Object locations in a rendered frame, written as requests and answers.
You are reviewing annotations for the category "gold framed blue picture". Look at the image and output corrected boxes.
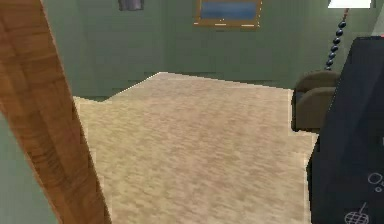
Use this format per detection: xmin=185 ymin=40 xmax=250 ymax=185
xmin=193 ymin=0 xmax=263 ymax=30

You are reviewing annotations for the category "brown armchair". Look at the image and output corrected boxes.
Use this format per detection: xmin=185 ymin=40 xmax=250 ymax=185
xmin=291 ymin=69 xmax=342 ymax=134

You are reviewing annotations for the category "brown wooden room door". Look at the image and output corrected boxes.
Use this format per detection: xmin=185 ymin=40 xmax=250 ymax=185
xmin=0 ymin=0 xmax=113 ymax=224

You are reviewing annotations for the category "beaded floor lamp white shade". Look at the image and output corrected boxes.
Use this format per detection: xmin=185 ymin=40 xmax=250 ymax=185
xmin=324 ymin=0 xmax=372 ymax=72

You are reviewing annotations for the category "black cabinet with white drawings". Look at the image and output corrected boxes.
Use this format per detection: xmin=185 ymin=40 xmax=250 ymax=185
xmin=306 ymin=35 xmax=384 ymax=224

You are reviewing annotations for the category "dark grey wall picture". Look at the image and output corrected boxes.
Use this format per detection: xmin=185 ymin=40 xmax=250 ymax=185
xmin=117 ymin=0 xmax=145 ymax=12

